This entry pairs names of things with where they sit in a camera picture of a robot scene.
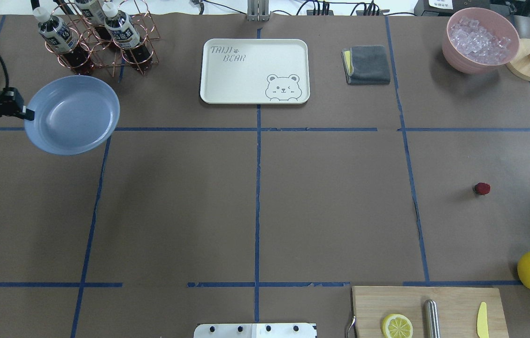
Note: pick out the steel knife sharpener rod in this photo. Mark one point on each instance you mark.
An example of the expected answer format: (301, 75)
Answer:
(431, 319)

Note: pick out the red strawberry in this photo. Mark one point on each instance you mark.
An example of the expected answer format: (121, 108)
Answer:
(481, 188)

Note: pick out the wooden cutting board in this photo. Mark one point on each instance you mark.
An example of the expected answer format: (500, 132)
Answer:
(456, 310)

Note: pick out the grey folded cloth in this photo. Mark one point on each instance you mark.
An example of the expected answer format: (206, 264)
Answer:
(366, 65)

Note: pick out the blue plate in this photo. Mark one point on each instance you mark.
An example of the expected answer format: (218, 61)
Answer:
(72, 115)

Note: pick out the tea bottle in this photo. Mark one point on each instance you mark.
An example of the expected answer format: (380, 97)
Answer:
(63, 42)
(95, 16)
(122, 29)

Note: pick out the pink bowl of ice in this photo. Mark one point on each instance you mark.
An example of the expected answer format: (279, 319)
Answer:
(477, 40)

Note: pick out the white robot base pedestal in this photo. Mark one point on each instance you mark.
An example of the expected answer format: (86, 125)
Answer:
(256, 330)

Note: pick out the cream bear tray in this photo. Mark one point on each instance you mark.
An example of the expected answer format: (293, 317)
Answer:
(255, 71)

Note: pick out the lemon half slice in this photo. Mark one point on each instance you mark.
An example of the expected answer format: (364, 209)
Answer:
(396, 325)

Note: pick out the copper wire bottle rack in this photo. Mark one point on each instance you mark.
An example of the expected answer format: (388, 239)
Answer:
(102, 51)

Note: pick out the yellow plastic knife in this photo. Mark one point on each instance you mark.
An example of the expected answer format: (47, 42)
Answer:
(482, 328)

